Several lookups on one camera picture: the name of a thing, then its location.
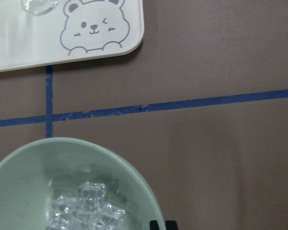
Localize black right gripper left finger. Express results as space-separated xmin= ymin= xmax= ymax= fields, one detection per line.
xmin=149 ymin=220 xmax=158 ymax=230

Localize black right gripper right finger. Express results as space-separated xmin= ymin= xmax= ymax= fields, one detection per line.
xmin=165 ymin=220 xmax=177 ymax=230

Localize clear wine glass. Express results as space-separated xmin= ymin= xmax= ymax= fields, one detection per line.
xmin=20 ymin=0 xmax=59 ymax=15

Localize green ceramic bowl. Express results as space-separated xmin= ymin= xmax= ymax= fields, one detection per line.
xmin=0 ymin=138 xmax=166 ymax=230

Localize cream bear serving tray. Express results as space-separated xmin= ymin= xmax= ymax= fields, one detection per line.
xmin=0 ymin=0 xmax=144 ymax=72

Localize clear ice cubes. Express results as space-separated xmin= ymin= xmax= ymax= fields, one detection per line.
xmin=46 ymin=182 xmax=126 ymax=230

